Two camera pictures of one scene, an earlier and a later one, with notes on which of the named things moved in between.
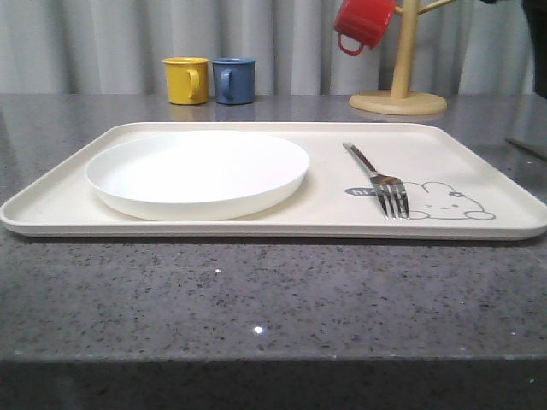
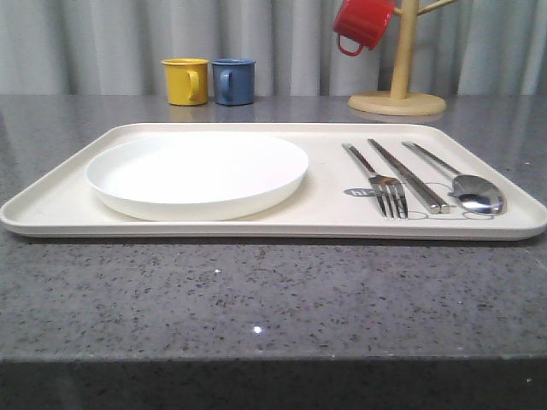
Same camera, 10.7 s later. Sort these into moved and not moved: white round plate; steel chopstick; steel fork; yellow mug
Moved: steel chopstick
Not moved: white round plate; yellow mug; steel fork
